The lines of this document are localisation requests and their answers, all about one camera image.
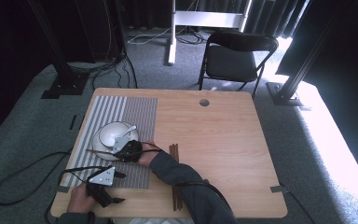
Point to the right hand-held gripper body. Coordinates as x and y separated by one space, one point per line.
132 151

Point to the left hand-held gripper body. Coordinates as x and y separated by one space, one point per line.
104 178

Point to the white round plate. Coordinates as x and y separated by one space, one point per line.
98 149

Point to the person's right hand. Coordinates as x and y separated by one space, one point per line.
147 157

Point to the person's left hand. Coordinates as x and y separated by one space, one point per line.
79 200

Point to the white spoon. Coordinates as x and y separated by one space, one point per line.
127 131

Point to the white bowl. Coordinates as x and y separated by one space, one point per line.
110 135

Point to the striped grey woven placemat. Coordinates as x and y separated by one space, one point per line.
136 112

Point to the person's white clothing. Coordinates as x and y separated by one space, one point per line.
155 221

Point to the grey tape piece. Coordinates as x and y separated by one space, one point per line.
62 189
280 188

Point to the black floor strip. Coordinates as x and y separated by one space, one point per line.
72 122

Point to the black metal stand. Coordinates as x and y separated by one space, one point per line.
287 93
63 82

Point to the black folding chair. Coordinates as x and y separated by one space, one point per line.
230 62

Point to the white metal stand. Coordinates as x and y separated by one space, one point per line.
205 18

